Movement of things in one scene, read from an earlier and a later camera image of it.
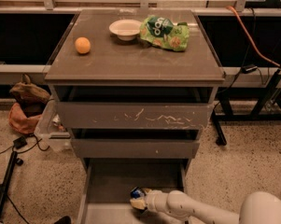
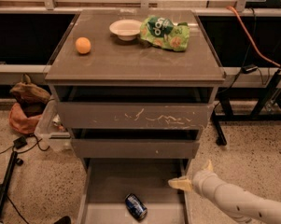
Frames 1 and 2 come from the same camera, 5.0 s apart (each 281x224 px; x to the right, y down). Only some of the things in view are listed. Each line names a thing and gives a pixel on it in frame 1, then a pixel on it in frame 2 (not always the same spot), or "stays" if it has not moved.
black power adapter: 20,142 stays
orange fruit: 82,45 stays
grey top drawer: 93,115 stays
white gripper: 152,199 → 202,179
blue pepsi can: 137,193 → 136,207
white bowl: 125,29 stays
